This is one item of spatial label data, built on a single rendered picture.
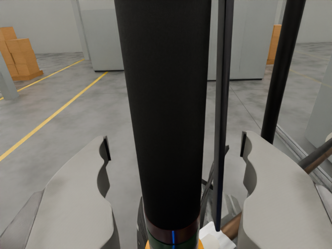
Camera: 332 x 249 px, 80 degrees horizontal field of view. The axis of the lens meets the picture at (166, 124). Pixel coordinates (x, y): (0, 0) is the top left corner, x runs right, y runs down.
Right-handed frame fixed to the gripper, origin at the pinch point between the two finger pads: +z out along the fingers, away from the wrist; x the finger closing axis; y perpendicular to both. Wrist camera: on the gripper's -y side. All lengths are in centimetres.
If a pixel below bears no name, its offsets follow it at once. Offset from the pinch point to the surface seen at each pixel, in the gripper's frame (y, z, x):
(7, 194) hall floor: 164, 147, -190
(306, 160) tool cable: 10.1, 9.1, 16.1
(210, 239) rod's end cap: 10.9, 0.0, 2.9
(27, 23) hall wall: 4, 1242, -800
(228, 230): 11.2, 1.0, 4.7
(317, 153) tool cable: 10.2, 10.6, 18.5
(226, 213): 48, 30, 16
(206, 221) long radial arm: 50, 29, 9
